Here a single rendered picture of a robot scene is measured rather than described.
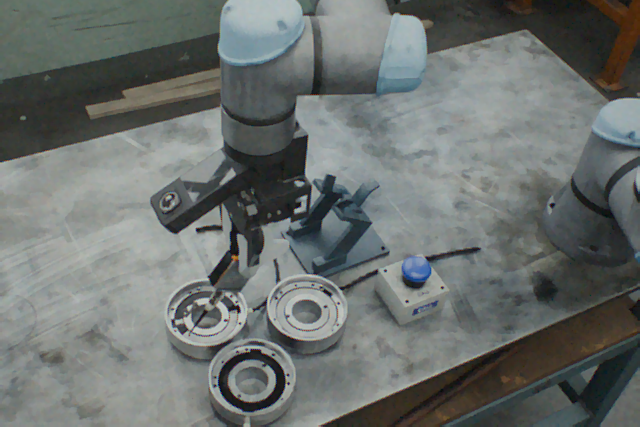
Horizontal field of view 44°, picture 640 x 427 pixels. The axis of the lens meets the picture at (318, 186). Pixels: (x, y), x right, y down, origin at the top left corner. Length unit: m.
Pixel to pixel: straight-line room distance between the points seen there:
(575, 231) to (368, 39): 0.58
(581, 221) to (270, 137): 0.58
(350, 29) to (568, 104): 0.83
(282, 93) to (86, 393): 0.47
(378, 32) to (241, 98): 0.14
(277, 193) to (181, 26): 1.89
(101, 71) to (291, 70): 2.00
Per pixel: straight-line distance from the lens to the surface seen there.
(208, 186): 0.83
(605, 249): 1.23
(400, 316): 1.08
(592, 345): 1.48
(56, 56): 2.63
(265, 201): 0.84
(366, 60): 0.74
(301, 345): 1.02
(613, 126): 1.12
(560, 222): 1.23
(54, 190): 1.26
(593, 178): 1.17
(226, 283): 0.96
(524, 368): 1.41
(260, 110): 0.75
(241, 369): 1.00
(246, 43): 0.71
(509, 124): 1.43
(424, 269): 1.06
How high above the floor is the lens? 1.68
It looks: 45 degrees down
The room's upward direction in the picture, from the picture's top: 6 degrees clockwise
